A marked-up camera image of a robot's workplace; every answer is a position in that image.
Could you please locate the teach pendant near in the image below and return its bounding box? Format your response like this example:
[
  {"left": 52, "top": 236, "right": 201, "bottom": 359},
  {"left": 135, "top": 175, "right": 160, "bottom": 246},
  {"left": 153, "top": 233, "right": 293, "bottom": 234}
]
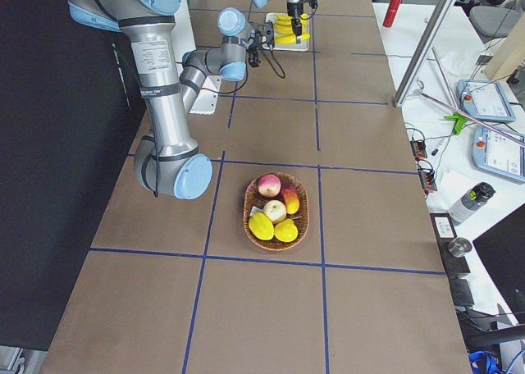
[{"left": 472, "top": 126, "right": 524, "bottom": 184}]

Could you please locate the small metal cup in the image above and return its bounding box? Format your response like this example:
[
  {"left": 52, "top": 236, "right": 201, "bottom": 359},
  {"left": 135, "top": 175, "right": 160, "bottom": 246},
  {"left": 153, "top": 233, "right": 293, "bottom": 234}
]
[{"left": 447, "top": 237, "right": 473, "bottom": 258}]

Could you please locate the teach pendant far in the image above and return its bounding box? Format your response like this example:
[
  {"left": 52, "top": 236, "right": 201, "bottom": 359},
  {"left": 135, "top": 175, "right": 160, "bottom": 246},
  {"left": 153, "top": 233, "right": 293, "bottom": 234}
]
[{"left": 456, "top": 80, "right": 516, "bottom": 123}]

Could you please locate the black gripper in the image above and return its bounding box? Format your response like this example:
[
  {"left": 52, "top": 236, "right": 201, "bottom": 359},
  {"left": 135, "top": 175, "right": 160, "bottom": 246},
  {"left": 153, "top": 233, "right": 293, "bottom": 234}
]
[
  {"left": 287, "top": 0, "right": 304, "bottom": 44},
  {"left": 248, "top": 23, "right": 275, "bottom": 66}
]

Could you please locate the grey water bottle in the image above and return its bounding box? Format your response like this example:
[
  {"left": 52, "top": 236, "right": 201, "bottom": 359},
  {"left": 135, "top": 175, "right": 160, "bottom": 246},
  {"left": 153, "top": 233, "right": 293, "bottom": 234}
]
[{"left": 448, "top": 182, "right": 495, "bottom": 226}]

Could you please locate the orange fruit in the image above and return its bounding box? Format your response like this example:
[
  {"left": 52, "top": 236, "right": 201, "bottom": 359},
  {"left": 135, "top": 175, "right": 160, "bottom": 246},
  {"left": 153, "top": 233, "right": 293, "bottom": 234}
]
[{"left": 281, "top": 186, "right": 300, "bottom": 215}]

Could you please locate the pale green apple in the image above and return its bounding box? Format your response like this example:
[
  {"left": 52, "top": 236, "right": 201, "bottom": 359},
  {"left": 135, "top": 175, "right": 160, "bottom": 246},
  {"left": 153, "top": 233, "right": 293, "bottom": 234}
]
[{"left": 263, "top": 199, "right": 287, "bottom": 224}]

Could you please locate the teach pendant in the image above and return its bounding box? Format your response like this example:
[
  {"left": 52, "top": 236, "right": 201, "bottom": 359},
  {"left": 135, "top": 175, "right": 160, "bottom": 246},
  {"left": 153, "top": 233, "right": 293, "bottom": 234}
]
[
  {"left": 456, "top": 80, "right": 516, "bottom": 123},
  {"left": 472, "top": 126, "right": 524, "bottom": 184}
]

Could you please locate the pink red apple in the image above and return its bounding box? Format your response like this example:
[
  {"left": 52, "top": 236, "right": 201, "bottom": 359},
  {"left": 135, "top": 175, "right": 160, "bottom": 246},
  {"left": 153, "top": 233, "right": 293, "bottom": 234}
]
[{"left": 258, "top": 174, "right": 281, "bottom": 198}]

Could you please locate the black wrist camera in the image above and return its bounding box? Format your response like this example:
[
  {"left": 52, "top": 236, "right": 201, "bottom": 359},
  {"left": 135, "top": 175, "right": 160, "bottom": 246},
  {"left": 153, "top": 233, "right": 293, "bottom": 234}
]
[{"left": 304, "top": 0, "right": 318, "bottom": 11}]

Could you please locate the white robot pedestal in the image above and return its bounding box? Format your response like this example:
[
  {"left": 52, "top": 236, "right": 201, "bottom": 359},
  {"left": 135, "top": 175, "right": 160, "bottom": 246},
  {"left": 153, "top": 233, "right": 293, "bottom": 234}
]
[{"left": 190, "top": 75, "right": 221, "bottom": 115}]

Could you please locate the white bear-print tray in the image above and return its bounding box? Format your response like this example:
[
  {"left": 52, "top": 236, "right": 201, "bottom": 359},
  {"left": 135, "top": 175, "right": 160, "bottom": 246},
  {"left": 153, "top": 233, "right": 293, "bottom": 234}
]
[{"left": 265, "top": 12, "right": 310, "bottom": 52}]

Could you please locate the black monitor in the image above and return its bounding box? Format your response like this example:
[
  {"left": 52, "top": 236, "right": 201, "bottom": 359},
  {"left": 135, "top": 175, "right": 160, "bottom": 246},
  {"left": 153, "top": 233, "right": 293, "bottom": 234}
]
[{"left": 474, "top": 213, "right": 524, "bottom": 322}]

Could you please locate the brown wicker basket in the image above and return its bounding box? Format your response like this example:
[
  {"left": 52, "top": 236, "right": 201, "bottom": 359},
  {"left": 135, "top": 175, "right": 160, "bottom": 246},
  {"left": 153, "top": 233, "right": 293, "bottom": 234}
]
[{"left": 243, "top": 171, "right": 309, "bottom": 252}]

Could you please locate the yellow star fruit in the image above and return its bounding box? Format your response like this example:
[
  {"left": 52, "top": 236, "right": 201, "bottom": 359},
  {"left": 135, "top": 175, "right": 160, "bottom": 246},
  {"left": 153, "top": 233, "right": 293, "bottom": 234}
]
[{"left": 248, "top": 212, "right": 274, "bottom": 241}]

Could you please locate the red bottle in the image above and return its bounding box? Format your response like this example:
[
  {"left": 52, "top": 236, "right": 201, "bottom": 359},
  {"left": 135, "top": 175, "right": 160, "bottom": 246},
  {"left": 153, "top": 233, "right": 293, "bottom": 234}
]
[{"left": 382, "top": 0, "right": 403, "bottom": 28}]

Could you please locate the metal reacher grabber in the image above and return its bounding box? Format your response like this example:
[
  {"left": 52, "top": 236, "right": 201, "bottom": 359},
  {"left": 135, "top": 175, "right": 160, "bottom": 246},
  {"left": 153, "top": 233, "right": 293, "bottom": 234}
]
[{"left": 416, "top": 48, "right": 525, "bottom": 148}]

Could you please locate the aluminium frame post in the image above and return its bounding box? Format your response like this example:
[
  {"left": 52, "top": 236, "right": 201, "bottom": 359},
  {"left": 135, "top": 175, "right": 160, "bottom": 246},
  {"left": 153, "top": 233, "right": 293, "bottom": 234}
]
[{"left": 393, "top": 0, "right": 456, "bottom": 107}]

